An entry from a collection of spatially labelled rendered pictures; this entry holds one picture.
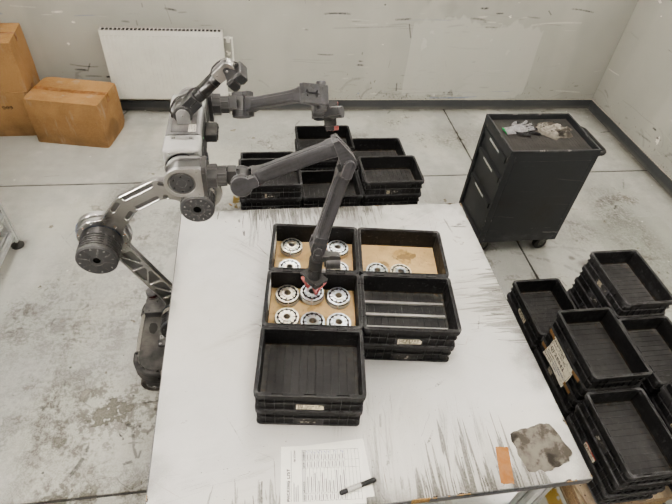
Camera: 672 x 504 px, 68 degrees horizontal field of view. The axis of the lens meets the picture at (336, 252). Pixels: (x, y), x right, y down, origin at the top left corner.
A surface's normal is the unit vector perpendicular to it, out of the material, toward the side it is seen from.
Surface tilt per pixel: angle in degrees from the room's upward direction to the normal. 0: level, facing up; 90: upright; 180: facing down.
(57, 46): 90
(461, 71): 90
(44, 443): 0
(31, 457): 0
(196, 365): 0
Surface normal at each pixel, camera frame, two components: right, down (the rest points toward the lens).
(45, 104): -0.06, 0.68
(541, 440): 0.07, -0.69
